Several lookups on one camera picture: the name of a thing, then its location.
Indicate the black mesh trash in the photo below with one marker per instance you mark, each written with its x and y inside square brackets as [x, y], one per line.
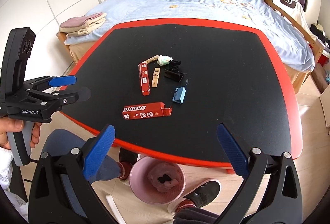
[164, 178]

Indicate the foot slipper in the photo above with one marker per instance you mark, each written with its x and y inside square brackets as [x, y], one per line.
[202, 195]
[127, 159]

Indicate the red black low table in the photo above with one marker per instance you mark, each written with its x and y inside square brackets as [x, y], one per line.
[232, 75]

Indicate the folded towels stack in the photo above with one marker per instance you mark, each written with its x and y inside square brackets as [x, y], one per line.
[82, 25]

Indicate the small blue box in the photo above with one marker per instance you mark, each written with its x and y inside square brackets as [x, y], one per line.
[179, 95]

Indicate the person right leg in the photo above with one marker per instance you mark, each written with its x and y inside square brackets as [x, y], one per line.
[193, 215]

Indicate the pink plastic trash bin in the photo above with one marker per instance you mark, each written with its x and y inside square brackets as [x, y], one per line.
[143, 189]

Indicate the red box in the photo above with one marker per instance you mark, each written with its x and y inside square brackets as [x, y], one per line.
[144, 78]
[147, 110]

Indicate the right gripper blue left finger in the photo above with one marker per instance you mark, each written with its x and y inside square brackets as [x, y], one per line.
[95, 149]

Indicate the wooden clothespin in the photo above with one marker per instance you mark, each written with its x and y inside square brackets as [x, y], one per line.
[155, 77]
[152, 59]

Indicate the small black piece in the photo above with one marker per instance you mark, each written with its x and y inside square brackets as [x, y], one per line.
[174, 64]

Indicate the bed with blue duvet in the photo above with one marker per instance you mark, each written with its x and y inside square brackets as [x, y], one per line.
[297, 47]

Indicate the green white paper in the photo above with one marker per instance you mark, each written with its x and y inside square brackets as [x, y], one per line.
[164, 60]

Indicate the right foot slipper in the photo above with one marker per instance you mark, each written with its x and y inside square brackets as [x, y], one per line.
[202, 195]

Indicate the white tissue large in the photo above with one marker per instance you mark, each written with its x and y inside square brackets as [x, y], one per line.
[158, 171]

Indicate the person left hand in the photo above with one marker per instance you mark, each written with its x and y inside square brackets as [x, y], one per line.
[8, 125]

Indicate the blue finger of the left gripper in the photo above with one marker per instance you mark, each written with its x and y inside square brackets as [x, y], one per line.
[70, 96]
[63, 81]

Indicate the left foot slipper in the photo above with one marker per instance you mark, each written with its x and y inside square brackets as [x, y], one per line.
[127, 159]

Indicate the person left leg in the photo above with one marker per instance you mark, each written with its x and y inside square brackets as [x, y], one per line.
[61, 142]

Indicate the person leg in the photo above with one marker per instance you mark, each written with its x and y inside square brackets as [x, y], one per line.
[61, 142]
[193, 215]

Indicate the black plastic box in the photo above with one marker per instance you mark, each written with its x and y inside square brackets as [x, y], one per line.
[174, 74]

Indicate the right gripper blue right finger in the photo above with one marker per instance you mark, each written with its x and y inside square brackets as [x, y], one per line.
[237, 155]

